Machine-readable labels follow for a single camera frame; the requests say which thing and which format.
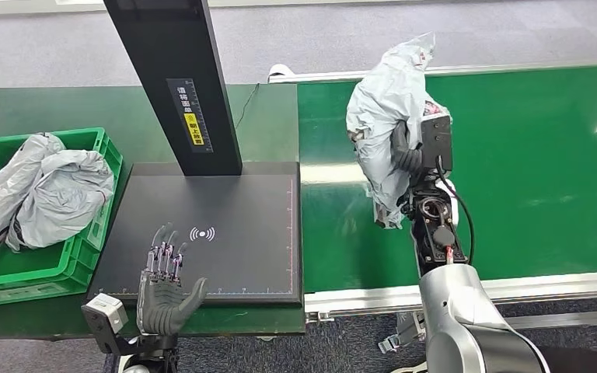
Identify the white red-print courier package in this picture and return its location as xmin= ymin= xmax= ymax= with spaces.
xmin=345 ymin=31 xmax=454 ymax=231

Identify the long grey courier bag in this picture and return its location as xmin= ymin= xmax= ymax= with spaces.
xmin=0 ymin=132 xmax=67 ymax=272

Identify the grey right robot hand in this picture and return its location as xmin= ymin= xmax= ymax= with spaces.
xmin=391 ymin=120 xmax=426 ymax=174

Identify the white conveyor end cap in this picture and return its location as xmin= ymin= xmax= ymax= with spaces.
xmin=267 ymin=62 xmax=296 ymax=83

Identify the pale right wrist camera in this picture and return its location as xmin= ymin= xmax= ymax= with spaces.
xmin=420 ymin=113 xmax=455 ymax=173

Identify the thin black cable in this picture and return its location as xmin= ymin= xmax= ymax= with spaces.
xmin=234 ymin=82 xmax=262 ymax=131

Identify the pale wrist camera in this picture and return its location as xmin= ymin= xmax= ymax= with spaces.
xmin=81 ymin=293 xmax=130 ymax=338
xmin=420 ymin=113 xmax=455 ymax=173

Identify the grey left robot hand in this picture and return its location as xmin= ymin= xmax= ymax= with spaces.
xmin=136 ymin=222 xmax=210 ymax=336

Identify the black yellow column label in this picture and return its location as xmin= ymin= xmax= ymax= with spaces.
xmin=166 ymin=77 xmax=215 ymax=154

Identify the green plastic crate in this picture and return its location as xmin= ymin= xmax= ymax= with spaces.
xmin=0 ymin=127 xmax=124 ymax=310

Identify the thin aluminium conveyor rail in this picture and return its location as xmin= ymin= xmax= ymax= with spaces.
xmin=268 ymin=58 xmax=597 ymax=84

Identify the black scanner column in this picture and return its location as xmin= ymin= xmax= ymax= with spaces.
xmin=103 ymin=0 xmax=244 ymax=178

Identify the black robot body cover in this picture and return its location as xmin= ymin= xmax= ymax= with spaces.
xmin=537 ymin=346 xmax=597 ymax=373

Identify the crumpled grey courier bag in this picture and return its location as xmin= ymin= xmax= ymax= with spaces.
xmin=5 ymin=149 xmax=116 ymax=253

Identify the green conveyor belt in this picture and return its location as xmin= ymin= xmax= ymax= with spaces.
xmin=297 ymin=64 xmax=597 ymax=295

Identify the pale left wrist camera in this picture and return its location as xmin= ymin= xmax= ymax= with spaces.
xmin=81 ymin=293 xmax=130 ymax=338

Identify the black scanner base plate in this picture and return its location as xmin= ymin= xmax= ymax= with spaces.
xmin=86 ymin=161 xmax=305 ymax=309

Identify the aluminium conveyor support beam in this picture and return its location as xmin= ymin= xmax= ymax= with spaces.
xmin=378 ymin=308 xmax=597 ymax=355

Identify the wide aluminium conveyor rail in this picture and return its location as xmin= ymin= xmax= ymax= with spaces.
xmin=304 ymin=270 xmax=597 ymax=323

